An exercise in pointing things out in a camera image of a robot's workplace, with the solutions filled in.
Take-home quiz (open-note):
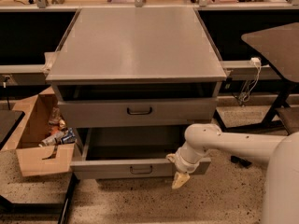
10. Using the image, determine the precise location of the black stand leg left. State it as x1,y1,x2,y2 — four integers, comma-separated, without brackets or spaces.
0,174,78,224

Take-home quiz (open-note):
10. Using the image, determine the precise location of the dark side table right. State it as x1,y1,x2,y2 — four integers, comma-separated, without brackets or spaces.
213,21,299,169

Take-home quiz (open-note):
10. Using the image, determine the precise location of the grey drawer cabinet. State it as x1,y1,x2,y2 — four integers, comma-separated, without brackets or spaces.
45,7,227,180

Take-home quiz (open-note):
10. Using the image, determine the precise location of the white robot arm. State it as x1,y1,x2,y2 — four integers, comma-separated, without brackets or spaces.
166,124,299,224

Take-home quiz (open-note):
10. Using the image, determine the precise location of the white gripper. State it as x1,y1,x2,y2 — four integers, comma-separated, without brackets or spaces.
166,142,207,189

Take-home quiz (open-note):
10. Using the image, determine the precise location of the brown cardboard box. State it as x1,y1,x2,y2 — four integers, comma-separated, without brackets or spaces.
2,88,75,177

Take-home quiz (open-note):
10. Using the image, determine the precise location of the trash in cardboard box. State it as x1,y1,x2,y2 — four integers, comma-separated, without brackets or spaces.
38,106,76,147

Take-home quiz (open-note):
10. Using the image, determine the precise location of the white charger with cables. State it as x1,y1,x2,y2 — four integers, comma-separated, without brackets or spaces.
237,57,262,105

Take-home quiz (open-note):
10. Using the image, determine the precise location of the grey drawer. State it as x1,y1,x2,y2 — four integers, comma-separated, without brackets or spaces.
58,98,217,128
70,126,212,181

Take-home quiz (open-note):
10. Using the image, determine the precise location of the grey top drawer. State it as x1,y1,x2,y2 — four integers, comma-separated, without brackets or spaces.
58,98,217,128

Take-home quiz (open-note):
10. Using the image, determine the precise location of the black table left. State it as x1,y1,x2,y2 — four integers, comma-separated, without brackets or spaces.
0,110,25,149

